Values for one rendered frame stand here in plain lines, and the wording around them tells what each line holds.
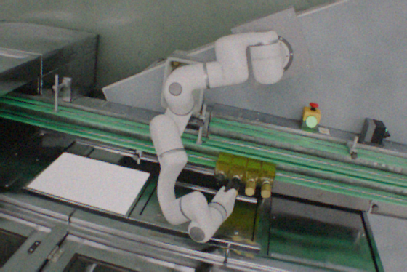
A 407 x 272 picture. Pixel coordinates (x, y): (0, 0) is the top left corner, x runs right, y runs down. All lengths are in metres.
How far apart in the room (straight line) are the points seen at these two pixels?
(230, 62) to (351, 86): 0.67
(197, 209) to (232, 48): 0.49
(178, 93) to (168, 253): 0.52
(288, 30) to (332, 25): 0.22
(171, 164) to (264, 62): 0.42
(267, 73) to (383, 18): 0.65
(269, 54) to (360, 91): 0.62
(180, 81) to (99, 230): 0.57
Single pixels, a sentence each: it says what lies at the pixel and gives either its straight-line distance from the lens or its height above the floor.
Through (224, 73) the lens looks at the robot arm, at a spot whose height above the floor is 1.20.
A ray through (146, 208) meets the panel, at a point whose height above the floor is 1.23.
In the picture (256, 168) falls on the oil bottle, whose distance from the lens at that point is 1.55.
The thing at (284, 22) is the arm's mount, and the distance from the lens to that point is 1.55.
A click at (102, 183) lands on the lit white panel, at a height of 1.15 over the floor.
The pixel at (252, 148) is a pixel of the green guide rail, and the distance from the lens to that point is 1.61.
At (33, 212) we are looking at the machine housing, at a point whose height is 1.40.
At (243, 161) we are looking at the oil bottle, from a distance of 1.58.
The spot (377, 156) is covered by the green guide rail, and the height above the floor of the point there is 0.92.
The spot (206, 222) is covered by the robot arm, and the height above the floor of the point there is 1.45.
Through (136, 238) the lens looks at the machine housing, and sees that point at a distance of 1.36.
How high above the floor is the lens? 2.40
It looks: 65 degrees down
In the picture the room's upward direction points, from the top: 155 degrees counter-clockwise
